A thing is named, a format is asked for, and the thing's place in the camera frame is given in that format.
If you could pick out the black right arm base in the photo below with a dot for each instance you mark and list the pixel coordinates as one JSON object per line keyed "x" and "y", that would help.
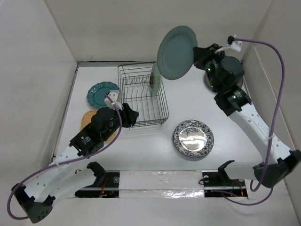
{"x": 223, "y": 180}

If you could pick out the woven bamboo plate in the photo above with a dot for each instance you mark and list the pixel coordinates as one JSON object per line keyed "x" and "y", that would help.
{"x": 86, "y": 119}

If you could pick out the mint green flower plate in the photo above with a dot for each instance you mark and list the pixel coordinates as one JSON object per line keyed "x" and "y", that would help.
{"x": 155, "y": 80}

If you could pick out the silver mounting rail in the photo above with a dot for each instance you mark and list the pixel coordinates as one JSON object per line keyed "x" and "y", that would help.
{"x": 167, "y": 183}

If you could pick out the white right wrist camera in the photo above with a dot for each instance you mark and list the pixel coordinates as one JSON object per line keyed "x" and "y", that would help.
{"x": 234, "y": 44}

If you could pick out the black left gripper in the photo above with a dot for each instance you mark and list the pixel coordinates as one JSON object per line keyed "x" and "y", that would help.
{"x": 129, "y": 116}

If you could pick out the blue floral white plate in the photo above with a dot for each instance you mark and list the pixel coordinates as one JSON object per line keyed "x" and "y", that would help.
{"x": 193, "y": 139}

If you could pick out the grey wire dish rack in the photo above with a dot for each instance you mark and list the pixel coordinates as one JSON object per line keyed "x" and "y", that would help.
{"x": 133, "y": 80}

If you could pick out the brown speckled plate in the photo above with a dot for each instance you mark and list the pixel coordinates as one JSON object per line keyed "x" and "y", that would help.
{"x": 240, "y": 83}

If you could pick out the grey-blue round plate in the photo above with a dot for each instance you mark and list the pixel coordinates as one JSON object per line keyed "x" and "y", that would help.
{"x": 175, "y": 53}

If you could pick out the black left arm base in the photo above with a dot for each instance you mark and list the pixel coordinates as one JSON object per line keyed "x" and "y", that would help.
{"x": 105, "y": 185}

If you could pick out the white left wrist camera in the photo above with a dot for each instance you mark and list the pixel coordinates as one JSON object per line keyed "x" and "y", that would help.
{"x": 113, "y": 98}

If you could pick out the teal scalloped plate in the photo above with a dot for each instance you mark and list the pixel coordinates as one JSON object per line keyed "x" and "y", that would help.
{"x": 96, "y": 94}

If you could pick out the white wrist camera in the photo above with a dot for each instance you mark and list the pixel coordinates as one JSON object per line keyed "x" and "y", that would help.
{"x": 234, "y": 44}
{"x": 113, "y": 98}

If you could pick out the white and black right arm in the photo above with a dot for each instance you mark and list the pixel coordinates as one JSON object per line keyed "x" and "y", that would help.
{"x": 224, "y": 73}

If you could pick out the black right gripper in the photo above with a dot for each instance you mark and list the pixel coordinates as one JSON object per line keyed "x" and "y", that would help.
{"x": 201, "y": 54}

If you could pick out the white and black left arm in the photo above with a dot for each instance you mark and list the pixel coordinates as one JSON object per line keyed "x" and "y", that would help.
{"x": 34, "y": 197}

